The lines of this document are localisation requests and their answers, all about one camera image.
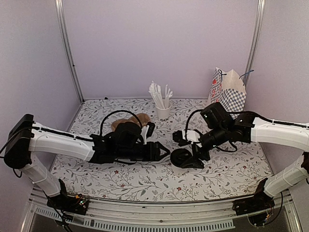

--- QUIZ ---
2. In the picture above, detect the floral patterned table mat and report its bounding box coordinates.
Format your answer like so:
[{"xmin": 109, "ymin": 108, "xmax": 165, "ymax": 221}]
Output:
[{"xmin": 51, "ymin": 99, "xmax": 272, "ymax": 202}]

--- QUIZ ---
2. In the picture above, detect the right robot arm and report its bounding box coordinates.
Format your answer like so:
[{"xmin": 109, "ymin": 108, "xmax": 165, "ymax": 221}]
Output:
[{"xmin": 173, "ymin": 102, "xmax": 309, "ymax": 215}]

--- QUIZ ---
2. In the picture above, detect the bundle of white wrapped straws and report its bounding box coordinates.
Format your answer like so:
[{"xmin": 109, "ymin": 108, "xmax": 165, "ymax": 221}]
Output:
[{"xmin": 148, "ymin": 81, "xmax": 173, "ymax": 109}]

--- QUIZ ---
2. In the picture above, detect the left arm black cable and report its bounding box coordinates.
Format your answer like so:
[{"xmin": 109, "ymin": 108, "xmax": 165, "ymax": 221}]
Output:
[{"xmin": 100, "ymin": 110, "xmax": 143, "ymax": 138}]

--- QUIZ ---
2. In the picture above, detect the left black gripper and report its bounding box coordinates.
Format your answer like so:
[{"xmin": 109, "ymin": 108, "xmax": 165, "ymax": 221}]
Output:
[{"xmin": 116, "ymin": 142, "xmax": 170, "ymax": 162}]

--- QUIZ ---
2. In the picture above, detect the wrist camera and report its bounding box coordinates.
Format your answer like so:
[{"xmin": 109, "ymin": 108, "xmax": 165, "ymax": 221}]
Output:
[
  {"xmin": 141, "ymin": 122, "xmax": 155, "ymax": 145},
  {"xmin": 172, "ymin": 130, "xmax": 201, "ymax": 146}
]

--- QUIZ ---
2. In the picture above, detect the brown cardboard cup carrier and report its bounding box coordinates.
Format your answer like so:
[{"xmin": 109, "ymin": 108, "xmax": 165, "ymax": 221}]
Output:
[{"xmin": 111, "ymin": 113, "xmax": 151, "ymax": 130}]

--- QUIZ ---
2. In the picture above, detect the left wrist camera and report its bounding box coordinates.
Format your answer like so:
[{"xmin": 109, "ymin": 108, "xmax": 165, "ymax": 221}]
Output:
[{"xmin": 141, "ymin": 122, "xmax": 155, "ymax": 145}]

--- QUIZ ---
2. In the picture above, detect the left aluminium frame post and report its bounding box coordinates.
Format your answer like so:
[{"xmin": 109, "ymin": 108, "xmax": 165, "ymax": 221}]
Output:
[{"xmin": 55, "ymin": 0, "xmax": 85, "ymax": 104}]

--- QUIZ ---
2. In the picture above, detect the aluminium frame post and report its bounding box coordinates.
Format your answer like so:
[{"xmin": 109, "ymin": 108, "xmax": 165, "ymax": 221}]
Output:
[
  {"xmin": 241, "ymin": 0, "xmax": 266, "ymax": 73},
  {"xmin": 55, "ymin": 0, "xmax": 85, "ymax": 104}
]

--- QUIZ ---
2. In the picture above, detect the right aluminium frame post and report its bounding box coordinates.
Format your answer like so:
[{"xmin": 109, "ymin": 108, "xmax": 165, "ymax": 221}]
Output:
[{"xmin": 241, "ymin": 0, "xmax": 266, "ymax": 73}]

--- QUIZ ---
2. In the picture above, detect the front aluminium rail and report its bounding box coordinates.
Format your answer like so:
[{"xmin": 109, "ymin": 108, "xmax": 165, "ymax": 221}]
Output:
[{"xmin": 21, "ymin": 188, "xmax": 303, "ymax": 232}]

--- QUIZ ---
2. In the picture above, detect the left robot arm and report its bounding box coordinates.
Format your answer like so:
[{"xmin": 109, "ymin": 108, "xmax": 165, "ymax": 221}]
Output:
[{"xmin": 0, "ymin": 114, "xmax": 170, "ymax": 215}]

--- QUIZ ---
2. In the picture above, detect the black plastic cup lid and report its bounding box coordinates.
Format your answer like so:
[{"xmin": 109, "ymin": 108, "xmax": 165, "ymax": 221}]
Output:
[{"xmin": 170, "ymin": 148, "xmax": 192, "ymax": 168}]

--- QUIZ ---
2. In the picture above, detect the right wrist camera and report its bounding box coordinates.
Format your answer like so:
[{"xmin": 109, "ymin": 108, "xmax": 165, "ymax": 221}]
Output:
[{"xmin": 172, "ymin": 130, "xmax": 201, "ymax": 146}]

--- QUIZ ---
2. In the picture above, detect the white cup holding straws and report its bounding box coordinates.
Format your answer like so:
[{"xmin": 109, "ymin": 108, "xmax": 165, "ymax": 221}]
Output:
[{"xmin": 155, "ymin": 102, "xmax": 171, "ymax": 122}]

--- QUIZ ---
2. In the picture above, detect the checkered paper takeout bag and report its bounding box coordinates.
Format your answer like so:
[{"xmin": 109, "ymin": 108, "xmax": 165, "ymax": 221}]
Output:
[{"xmin": 206, "ymin": 67, "xmax": 247, "ymax": 112}]

